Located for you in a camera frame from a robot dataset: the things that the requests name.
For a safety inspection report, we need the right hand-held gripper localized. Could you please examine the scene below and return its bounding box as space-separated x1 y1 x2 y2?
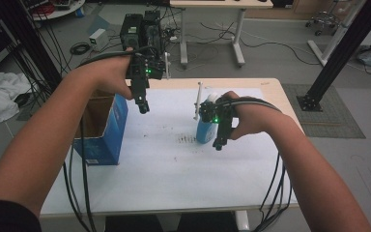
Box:
193 81 240 152

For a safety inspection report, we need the black metal stand post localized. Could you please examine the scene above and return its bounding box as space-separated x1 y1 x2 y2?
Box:
296 0 371 113

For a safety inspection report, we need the person's right hand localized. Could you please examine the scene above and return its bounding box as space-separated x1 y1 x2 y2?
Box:
221 90 283 141

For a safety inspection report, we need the office chair base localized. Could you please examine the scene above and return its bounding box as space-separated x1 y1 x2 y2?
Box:
304 10 340 37

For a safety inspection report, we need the white table leg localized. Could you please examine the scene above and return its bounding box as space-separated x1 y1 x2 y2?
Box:
234 210 251 232

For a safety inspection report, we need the white metal stand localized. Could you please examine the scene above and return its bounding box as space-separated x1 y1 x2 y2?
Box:
306 0 368 68

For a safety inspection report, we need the grey floor mat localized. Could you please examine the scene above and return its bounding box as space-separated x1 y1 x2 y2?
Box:
281 82 367 140

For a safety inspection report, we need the person's left hand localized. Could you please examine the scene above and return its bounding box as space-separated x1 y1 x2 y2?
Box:
76 47 135 102

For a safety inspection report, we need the white cloth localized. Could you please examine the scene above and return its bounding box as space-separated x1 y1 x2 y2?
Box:
0 70 32 129

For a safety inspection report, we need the white desk with legs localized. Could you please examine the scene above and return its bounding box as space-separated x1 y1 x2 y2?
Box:
169 0 274 70

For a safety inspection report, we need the person's black sleeve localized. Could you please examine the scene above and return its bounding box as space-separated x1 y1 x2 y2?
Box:
0 199 43 232

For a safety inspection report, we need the white table mat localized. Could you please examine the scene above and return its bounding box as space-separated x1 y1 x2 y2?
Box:
40 86 300 216

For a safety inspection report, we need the black computer box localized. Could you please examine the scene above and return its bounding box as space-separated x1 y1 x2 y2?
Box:
142 10 162 51
119 13 144 52

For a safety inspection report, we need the small white device box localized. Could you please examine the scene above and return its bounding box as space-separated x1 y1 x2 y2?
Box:
88 27 110 53

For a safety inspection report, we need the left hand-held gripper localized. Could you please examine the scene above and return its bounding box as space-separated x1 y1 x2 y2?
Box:
125 47 172 115

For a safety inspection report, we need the long black floor cable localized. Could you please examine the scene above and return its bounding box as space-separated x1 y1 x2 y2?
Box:
199 21 322 67

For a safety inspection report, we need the black metal frame post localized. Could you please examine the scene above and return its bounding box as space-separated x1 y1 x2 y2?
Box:
0 0 63 93

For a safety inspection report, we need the blue bottle with white cap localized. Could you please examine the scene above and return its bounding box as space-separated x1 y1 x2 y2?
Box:
195 92 222 145

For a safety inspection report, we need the coiled black cable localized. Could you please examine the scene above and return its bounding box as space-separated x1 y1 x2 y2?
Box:
69 42 92 56

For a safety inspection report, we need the blue cardboard box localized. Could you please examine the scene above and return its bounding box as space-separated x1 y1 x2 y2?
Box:
71 89 129 166

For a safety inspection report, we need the round white table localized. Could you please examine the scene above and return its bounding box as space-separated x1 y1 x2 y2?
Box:
28 0 87 22

